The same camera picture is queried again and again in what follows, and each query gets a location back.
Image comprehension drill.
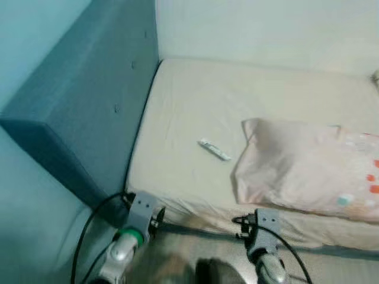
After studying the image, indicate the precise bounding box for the pink spotted pillow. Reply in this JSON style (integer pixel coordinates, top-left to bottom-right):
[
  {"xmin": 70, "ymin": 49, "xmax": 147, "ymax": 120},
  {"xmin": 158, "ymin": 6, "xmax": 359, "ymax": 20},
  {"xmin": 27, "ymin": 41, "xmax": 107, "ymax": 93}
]
[{"xmin": 232, "ymin": 117, "xmax": 379, "ymax": 224}]

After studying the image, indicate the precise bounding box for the green white torn wrapper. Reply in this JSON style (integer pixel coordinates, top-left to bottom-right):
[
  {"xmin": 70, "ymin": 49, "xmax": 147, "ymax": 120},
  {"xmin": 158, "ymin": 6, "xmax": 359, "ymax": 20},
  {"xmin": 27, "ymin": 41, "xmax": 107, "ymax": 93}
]
[{"xmin": 198, "ymin": 138, "xmax": 233, "ymax": 162}]

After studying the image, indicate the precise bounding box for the robot left leg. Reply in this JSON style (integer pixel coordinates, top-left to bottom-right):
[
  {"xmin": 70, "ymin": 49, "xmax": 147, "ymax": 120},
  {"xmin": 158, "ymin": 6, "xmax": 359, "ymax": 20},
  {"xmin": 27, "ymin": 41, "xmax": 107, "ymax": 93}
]
[{"xmin": 133, "ymin": 251, "xmax": 193, "ymax": 284}]

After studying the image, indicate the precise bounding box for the robot leg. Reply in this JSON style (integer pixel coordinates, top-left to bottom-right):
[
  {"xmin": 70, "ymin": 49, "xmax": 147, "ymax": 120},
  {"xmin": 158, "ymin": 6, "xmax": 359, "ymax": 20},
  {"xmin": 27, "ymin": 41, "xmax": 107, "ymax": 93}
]
[
  {"xmin": 195, "ymin": 257, "xmax": 246, "ymax": 284},
  {"xmin": 133, "ymin": 251, "xmax": 193, "ymax": 284}
]

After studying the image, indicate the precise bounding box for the robot right leg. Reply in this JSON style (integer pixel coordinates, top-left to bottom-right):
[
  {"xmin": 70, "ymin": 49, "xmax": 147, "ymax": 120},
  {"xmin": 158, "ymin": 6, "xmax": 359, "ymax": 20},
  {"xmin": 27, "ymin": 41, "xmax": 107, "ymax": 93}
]
[{"xmin": 195, "ymin": 257, "xmax": 246, "ymax": 284}]

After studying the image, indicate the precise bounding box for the white bed mattress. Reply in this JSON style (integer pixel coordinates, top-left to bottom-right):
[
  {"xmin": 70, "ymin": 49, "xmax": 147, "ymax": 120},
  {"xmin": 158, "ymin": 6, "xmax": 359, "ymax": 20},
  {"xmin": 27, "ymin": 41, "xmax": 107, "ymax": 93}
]
[{"xmin": 126, "ymin": 57, "xmax": 379, "ymax": 252}]

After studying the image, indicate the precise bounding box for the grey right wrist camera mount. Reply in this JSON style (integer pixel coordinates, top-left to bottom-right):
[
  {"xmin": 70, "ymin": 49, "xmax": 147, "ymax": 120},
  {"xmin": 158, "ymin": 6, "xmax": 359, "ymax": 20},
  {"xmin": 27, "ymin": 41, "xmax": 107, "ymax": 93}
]
[{"xmin": 252, "ymin": 208, "xmax": 280, "ymax": 249}]

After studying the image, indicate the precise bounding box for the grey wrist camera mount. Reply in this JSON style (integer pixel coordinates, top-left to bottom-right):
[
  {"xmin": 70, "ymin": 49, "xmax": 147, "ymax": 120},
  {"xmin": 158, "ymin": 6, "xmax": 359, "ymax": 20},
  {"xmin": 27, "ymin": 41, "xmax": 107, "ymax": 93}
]
[
  {"xmin": 252, "ymin": 208, "xmax": 280, "ymax": 249},
  {"xmin": 127, "ymin": 192, "xmax": 166, "ymax": 231}
]

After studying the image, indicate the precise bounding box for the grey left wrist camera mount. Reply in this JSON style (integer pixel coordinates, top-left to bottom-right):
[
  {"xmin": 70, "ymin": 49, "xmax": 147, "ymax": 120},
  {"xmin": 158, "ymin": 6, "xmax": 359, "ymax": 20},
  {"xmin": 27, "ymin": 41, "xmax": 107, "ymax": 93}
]
[{"xmin": 127, "ymin": 192, "xmax": 166, "ymax": 231}]

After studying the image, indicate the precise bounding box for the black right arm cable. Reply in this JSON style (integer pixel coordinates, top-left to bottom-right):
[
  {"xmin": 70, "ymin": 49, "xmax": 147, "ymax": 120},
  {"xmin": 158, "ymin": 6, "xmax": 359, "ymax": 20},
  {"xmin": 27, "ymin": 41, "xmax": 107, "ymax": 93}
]
[{"xmin": 232, "ymin": 216, "xmax": 313, "ymax": 284}]

